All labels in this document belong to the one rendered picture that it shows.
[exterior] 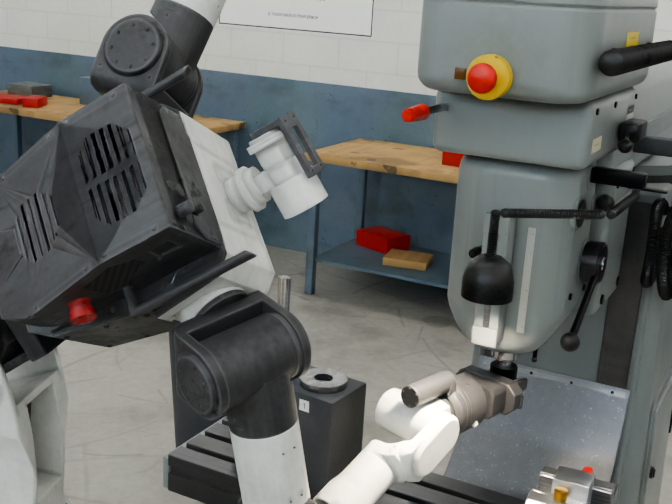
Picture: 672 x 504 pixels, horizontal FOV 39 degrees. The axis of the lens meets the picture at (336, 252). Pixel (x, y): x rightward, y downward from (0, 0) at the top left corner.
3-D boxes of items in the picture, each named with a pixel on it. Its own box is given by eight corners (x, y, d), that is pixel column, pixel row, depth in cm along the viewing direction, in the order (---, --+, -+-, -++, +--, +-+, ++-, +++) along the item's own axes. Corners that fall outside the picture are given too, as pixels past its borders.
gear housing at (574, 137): (586, 173, 135) (596, 102, 132) (428, 150, 145) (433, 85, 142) (633, 144, 163) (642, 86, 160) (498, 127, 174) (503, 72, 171)
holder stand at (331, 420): (326, 496, 174) (332, 397, 169) (233, 459, 186) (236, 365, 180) (361, 471, 184) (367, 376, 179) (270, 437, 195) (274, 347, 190)
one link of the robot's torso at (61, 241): (-27, 395, 111) (224, 265, 102) (-81, 151, 123) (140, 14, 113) (122, 408, 138) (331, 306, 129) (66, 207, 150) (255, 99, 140)
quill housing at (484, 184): (553, 370, 147) (579, 168, 138) (430, 341, 156) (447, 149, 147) (583, 334, 163) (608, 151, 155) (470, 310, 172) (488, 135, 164)
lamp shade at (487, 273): (469, 305, 129) (474, 261, 127) (454, 288, 136) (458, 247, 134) (519, 305, 130) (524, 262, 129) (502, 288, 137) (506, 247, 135)
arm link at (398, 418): (469, 443, 149) (425, 466, 141) (416, 417, 156) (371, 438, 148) (479, 377, 146) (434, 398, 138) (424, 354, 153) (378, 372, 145)
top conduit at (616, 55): (622, 78, 123) (626, 50, 122) (590, 74, 125) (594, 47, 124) (677, 61, 162) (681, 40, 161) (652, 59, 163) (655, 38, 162)
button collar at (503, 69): (506, 102, 126) (510, 56, 124) (463, 97, 129) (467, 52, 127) (510, 101, 128) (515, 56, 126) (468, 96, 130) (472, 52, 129)
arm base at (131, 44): (83, 107, 125) (164, 98, 123) (86, 17, 128) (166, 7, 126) (130, 144, 139) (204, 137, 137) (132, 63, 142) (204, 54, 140)
